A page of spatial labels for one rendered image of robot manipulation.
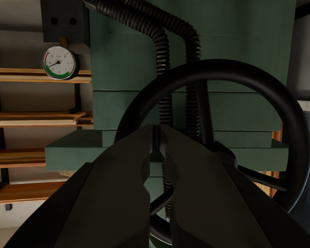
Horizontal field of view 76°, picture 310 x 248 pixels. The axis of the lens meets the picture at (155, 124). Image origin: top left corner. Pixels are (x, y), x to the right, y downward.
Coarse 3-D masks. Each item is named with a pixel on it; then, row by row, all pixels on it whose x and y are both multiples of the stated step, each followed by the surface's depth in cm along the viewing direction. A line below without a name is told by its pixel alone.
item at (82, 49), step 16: (48, 0) 38; (64, 0) 38; (80, 0) 38; (48, 16) 38; (64, 16) 38; (80, 16) 38; (48, 32) 38; (64, 32) 39; (80, 32) 39; (80, 48) 43
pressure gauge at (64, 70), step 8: (64, 40) 38; (48, 48) 36; (56, 48) 36; (64, 48) 36; (48, 56) 37; (56, 56) 37; (64, 56) 37; (72, 56) 36; (48, 64) 37; (56, 64) 37; (64, 64) 37; (72, 64) 37; (48, 72) 37; (56, 72) 37; (64, 72) 37; (72, 72) 37
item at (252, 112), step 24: (96, 96) 44; (120, 96) 44; (216, 96) 45; (240, 96) 45; (96, 120) 45; (120, 120) 45; (144, 120) 45; (216, 120) 46; (240, 120) 46; (264, 120) 46
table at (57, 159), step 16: (64, 144) 48; (80, 144) 48; (96, 144) 48; (272, 144) 51; (48, 160) 46; (64, 160) 46; (80, 160) 47; (160, 160) 38; (240, 160) 48; (256, 160) 48; (272, 160) 48
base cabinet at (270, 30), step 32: (160, 0) 41; (192, 0) 41; (224, 0) 41; (256, 0) 42; (288, 0) 42; (96, 32) 42; (128, 32) 42; (224, 32) 43; (256, 32) 43; (288, 32) 43; (96, 64) 43; (128, 64) 43; (256, 64) 44; (288, 64) 44
